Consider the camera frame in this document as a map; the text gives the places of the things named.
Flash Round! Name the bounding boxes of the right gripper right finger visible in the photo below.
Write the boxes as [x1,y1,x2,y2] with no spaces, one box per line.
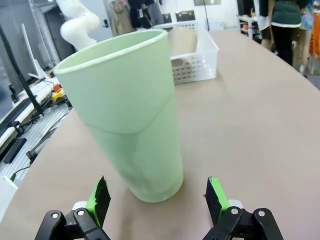
[202,176,285,240]

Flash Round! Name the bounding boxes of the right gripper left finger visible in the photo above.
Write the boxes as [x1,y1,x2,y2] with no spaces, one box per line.
[34,174,112,240]

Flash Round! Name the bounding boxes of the pale green plastic cup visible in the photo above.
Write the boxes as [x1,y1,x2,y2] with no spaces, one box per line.
[54,28,185,204]

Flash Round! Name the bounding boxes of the white perforated plastic basket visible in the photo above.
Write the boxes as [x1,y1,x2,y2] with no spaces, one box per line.
[151,21,220,85]

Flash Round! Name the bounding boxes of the black angled support pole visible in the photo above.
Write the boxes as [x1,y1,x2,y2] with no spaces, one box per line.
[0,24,45,118]

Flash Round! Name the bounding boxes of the white cardboard box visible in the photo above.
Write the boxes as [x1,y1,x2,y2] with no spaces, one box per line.
[207,18,226,32]

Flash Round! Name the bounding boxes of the white shelf rack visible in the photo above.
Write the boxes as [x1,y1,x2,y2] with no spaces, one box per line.
[237,13,263,45]

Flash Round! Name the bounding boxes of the beige hanging coat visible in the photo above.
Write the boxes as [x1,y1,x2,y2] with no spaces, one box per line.
[109,0,131,36]

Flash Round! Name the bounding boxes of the black tripod pole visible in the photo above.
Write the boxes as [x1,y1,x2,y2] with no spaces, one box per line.
[202,0,211,32]

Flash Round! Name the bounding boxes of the black hanging clothes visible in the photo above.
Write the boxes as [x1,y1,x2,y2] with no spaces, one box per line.
[127,0,165,29]

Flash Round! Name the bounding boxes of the person in dark green jacket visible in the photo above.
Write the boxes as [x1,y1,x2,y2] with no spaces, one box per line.
[268,0,304,68]

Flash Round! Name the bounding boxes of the person in dark vest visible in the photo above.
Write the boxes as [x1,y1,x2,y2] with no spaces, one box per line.
[299,0,320,76]

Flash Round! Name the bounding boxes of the aluminium frame workbench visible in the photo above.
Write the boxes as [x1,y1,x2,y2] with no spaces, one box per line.
[0,74,75,181]

